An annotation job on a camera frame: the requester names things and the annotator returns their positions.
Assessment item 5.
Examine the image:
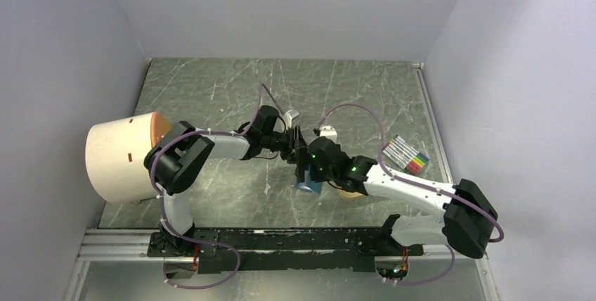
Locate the blue leather card holder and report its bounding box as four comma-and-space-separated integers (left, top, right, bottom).
294, 170, 323, 195

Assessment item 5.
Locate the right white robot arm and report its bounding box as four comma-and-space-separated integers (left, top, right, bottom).
295, 137, 498, 259

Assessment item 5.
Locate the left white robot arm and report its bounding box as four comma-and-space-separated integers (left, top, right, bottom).
143, 105, 307, 256

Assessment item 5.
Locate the tan card tray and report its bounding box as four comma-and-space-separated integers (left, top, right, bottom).
337, 188, 365, 200

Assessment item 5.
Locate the coloured marker pack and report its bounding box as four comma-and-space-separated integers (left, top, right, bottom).
382, 134, 430, 176

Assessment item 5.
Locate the cream cylindrical container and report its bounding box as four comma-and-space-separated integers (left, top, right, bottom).
85, 112, 171, 203

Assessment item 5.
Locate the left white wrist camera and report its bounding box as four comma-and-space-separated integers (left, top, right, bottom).
282, 109, 299, 128

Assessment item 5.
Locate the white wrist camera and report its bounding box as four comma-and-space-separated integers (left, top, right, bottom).
313, 125, 338, 143
282, 109, 299, 128

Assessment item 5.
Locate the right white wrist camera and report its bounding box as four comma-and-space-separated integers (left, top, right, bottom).
313, 125, 338, 143

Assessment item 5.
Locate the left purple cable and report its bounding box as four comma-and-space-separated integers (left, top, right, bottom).
148, 82, 286, 290

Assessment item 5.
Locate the purple cable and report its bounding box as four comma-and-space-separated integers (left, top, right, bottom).
316, 103, 505, 287
148, 82, 286, 290

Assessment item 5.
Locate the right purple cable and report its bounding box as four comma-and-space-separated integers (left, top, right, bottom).
316, 103, 505, 287

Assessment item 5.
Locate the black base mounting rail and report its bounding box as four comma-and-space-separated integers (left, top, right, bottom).
146, 227, 424, 274

